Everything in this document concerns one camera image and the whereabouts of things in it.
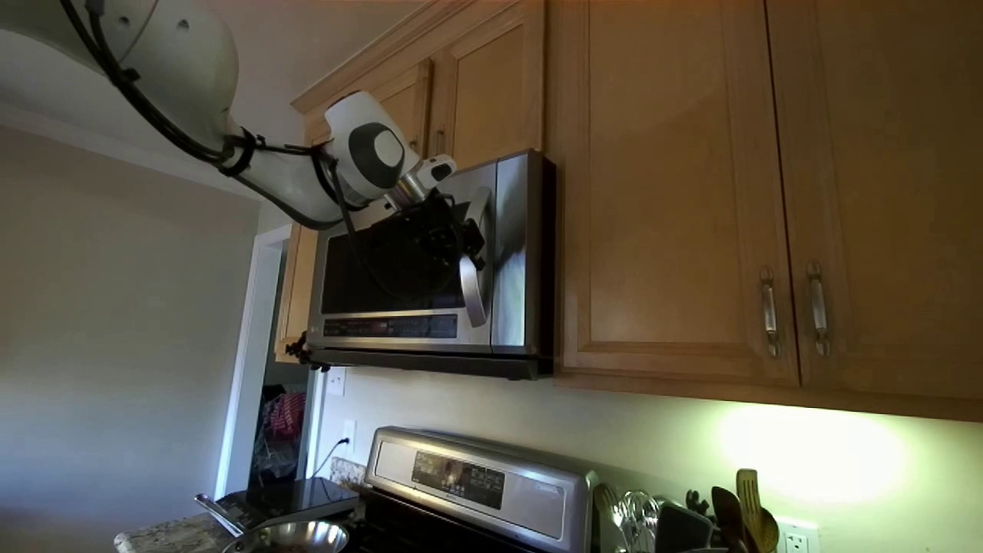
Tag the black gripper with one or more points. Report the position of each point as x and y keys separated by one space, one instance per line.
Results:
x=433 y=220

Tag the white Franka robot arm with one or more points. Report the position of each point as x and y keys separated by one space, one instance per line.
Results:
x=165 y=71

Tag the stainless steel microwave body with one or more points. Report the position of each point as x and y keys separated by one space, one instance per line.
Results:
x=518 y=265

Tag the small wooden cabinet door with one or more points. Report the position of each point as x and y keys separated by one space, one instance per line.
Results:
x=491 y=94
x=410 y=96

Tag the large wooden cabinet door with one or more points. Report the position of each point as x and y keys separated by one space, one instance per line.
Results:
x=901 y=195
x=664 y=195

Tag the white outlet with plug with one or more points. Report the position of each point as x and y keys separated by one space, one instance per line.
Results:
x=349 y=432

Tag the stainless steel stove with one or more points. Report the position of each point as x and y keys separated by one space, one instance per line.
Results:
x=481 y=479

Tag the red hanging cloth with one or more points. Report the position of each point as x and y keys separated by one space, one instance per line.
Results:
x=286 y=417

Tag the dark flat pan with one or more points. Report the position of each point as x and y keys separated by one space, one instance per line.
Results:
x=295 y=498

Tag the shiny glass jar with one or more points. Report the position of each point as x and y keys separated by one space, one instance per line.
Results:
x=634 y=522

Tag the metal bowl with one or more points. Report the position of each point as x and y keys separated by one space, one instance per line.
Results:
x=299 y=535

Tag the dark utensil holder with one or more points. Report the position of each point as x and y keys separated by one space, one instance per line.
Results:
x=682 y=529

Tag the dark cooking spoon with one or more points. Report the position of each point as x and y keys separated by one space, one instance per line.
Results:
x=725 y=511

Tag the wooden spatula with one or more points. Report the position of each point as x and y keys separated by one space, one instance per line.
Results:
x=752 y=503

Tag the grey dish rack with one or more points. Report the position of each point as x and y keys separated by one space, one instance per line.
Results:
x=174 y=535

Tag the white light switch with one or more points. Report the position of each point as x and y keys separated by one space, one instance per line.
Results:
x=335 y=383

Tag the white wall outlet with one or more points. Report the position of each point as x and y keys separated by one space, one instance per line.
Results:
x=801 y=535

